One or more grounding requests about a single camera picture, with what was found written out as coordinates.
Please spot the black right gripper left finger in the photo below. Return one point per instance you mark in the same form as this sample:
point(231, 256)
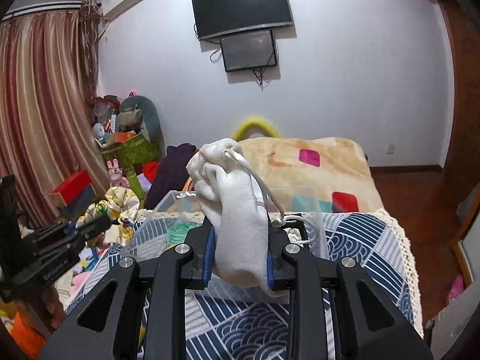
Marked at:
point(137, 303)

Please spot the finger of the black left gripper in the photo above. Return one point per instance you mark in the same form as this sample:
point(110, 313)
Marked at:
point(90, 230)

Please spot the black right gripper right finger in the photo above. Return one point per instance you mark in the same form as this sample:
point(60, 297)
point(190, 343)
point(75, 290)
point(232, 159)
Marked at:
point(341, 295)

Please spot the green knitted glove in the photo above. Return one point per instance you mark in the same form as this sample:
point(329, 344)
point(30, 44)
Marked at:
point(177, 232)

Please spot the white drawstring pouch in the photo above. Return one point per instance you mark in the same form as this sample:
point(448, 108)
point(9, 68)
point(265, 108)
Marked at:
point(232, 213)

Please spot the red blue box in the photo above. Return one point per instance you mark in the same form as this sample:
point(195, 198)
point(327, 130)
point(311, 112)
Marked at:
point(73, 196)

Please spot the clear plastic storage box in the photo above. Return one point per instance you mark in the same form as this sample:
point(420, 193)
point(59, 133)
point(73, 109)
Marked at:
point(149, 239)

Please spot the pink rabbit figure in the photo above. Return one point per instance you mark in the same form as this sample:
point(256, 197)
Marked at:
point(116, 175)

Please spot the green cylinder bottle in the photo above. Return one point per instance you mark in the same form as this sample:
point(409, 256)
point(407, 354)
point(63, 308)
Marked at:
point(134, 183)

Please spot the blue white patterned tablecloth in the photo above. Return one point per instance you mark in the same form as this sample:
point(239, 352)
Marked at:
point(227, 322)

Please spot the red plush item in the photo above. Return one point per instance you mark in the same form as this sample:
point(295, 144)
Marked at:
point(150, 170)

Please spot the green cardboard box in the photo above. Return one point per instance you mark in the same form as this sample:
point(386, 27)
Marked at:
point(136, 150)

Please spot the dark purple garment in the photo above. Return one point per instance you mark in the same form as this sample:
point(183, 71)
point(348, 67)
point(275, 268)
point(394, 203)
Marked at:
point(171, 174)

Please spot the striped brown curtain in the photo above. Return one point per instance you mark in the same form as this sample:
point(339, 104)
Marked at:
point(49, 79)

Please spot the grey green plush toy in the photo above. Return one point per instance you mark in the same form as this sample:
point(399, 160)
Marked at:
point(138, 113)

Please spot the small wall monitor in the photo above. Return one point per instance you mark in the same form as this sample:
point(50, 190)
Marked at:
point(249, 50)

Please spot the large wall television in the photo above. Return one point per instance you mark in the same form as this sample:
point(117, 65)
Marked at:
point(215, 18)

